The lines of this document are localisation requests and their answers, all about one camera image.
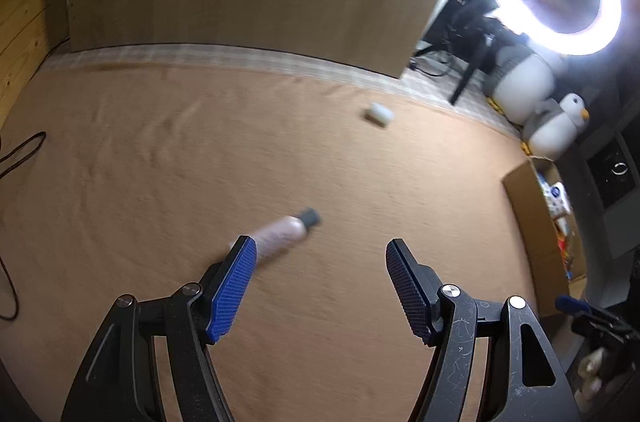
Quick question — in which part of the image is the black tripod stand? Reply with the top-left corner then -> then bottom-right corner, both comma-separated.
407,15 -> 502,106

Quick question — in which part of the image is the wooden slat headboard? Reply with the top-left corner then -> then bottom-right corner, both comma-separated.
0,0 -> 70,119

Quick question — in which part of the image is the small pink grey-capped bottle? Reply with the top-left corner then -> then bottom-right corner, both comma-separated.
250,208 -> 321,265

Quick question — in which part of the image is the small white penguin plush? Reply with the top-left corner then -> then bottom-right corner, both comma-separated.
522,93 -> 590,161

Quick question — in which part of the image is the white dotted tissue pack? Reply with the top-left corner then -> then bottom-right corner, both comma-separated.
541,182 -> 572,220

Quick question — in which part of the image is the small white cap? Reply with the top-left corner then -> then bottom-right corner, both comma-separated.
363,103 -> 395,127

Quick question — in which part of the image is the black cable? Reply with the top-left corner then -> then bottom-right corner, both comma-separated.
0,129 -> 48,322

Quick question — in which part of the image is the large white penguin plush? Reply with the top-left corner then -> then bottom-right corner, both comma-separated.
483,44 -> 567,125

